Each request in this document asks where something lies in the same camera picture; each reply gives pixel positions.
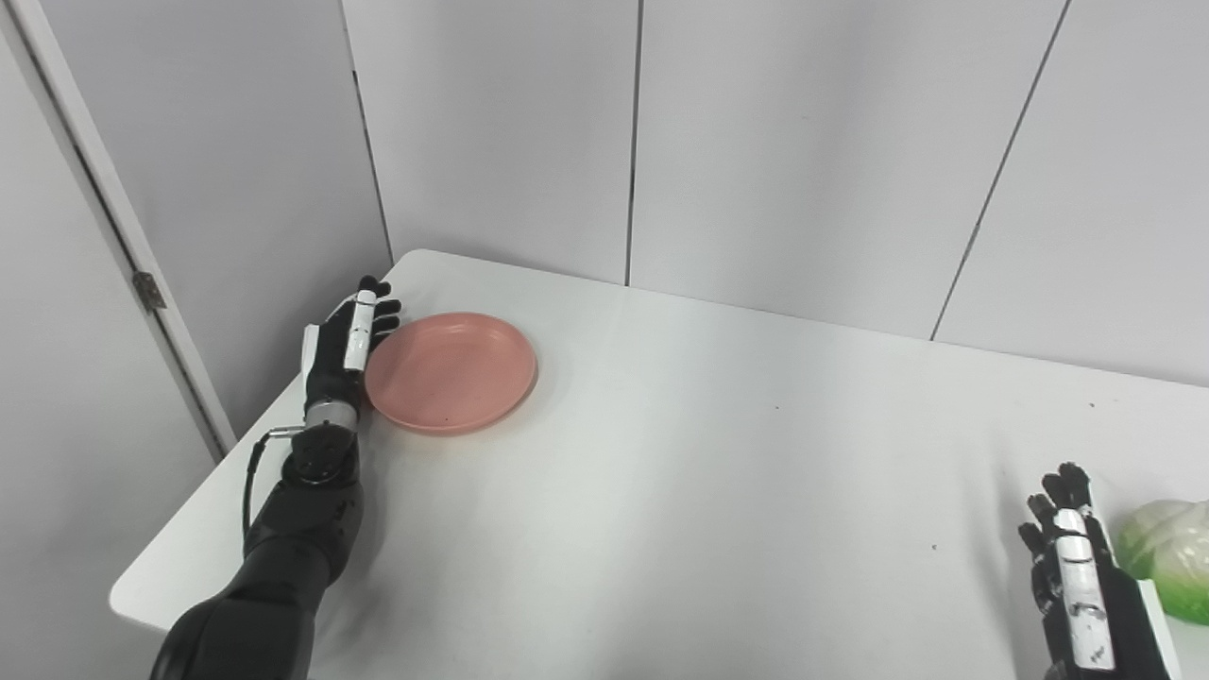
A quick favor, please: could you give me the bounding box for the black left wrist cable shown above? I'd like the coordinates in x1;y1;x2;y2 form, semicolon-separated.
242;426;306;541

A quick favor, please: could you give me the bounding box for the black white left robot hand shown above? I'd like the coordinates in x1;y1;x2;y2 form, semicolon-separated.
300;276;402;417

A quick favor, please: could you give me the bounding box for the green white toy cabbage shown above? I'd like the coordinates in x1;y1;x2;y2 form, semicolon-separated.
1115;500;1209;626

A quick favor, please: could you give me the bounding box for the pink round plate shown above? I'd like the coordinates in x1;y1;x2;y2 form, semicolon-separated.
365;313;539;436

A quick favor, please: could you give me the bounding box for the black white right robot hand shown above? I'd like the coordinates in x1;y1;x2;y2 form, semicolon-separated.
1017;463;1183;680

